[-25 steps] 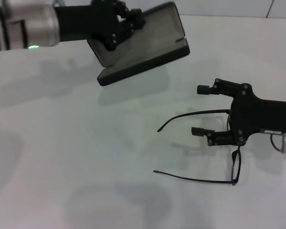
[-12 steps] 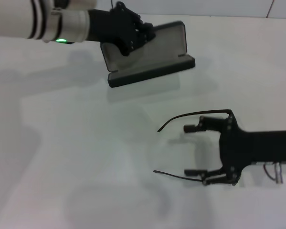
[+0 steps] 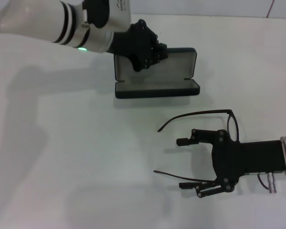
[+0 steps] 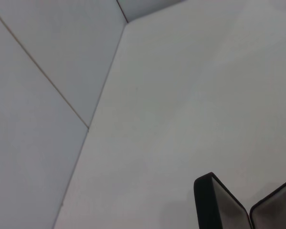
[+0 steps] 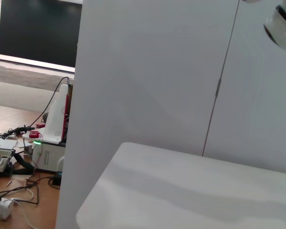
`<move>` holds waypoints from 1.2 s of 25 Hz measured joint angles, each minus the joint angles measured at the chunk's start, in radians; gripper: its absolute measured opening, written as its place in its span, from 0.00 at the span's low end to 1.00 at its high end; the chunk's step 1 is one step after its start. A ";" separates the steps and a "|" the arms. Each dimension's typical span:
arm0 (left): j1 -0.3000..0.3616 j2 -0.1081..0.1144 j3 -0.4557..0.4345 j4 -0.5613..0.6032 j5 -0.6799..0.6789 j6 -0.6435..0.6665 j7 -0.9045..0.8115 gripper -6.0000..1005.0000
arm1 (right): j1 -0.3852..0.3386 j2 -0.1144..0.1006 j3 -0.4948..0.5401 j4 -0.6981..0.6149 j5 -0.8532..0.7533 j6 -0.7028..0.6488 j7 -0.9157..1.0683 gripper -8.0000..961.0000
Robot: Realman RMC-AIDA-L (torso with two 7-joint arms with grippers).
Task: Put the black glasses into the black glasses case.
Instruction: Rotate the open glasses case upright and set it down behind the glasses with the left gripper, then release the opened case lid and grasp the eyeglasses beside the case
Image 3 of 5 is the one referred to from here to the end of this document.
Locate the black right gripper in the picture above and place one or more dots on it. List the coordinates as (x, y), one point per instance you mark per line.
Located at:
(252, 157)

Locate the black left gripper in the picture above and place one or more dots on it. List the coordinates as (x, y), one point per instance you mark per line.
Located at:
(138, 45)

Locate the black glasses case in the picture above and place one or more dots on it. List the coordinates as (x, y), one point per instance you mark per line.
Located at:
(157, 94)

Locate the black glasses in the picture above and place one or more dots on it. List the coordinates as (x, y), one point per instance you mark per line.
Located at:
(229, 111)

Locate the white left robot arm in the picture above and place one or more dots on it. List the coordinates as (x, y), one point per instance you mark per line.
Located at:
(37, 23)

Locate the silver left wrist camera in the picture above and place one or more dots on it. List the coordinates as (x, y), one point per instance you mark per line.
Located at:
(119, 14)

